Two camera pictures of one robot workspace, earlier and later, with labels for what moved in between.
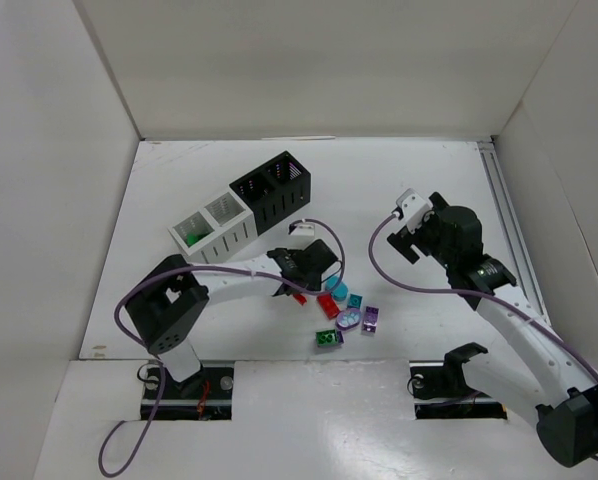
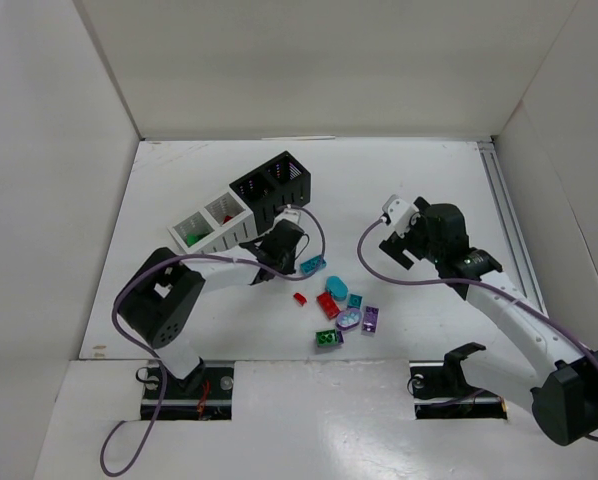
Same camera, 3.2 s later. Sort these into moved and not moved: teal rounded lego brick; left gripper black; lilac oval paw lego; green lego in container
Moved: left gripper black
Not moved: green lego in container; teal rounded lego brick; lilac oval paw lego
